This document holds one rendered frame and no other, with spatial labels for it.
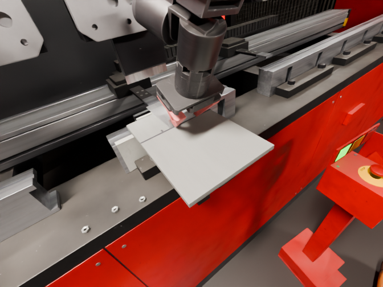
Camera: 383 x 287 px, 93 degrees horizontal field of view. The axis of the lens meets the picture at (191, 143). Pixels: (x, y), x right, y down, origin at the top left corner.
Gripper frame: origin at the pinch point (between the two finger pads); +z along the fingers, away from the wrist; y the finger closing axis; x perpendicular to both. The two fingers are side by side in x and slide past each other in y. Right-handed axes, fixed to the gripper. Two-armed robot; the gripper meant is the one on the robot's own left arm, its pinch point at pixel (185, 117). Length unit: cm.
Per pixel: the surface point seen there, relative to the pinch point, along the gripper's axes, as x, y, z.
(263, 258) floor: 59, -25, 84
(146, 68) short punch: -13.3, 1.7, -2.7
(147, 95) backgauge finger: -17.0, 0.5, 10.1
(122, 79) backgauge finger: -27.9, 3.4, 12.3
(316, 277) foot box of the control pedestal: 72, -35, 64
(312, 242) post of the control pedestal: 58, -40, 56
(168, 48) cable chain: -44, -24, 20
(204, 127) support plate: 4.2, -1.9, -0.3
